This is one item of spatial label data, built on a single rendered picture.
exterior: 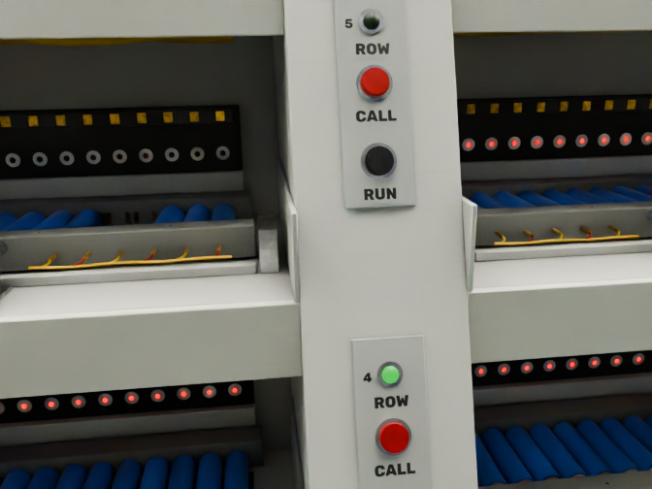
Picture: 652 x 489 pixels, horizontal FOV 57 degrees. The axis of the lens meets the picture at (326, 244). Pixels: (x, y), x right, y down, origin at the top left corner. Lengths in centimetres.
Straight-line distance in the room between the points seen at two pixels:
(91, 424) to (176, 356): 20
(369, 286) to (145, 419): 26
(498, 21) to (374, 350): 20
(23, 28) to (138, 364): 19
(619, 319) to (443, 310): 11
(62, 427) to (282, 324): 26
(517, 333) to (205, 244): 20
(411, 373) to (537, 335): 8
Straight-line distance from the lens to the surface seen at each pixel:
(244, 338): 33
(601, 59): 64
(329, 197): 33
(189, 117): 50
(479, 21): 38
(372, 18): 35
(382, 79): 34
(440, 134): 35
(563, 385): 57
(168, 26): 36
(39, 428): 54
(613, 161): 59
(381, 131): 34
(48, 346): 35
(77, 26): 37
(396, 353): 34
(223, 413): 51
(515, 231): 43
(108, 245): 41
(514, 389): 55
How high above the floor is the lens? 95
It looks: 1 degrees up
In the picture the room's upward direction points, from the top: 3 degrees counter-clockwise
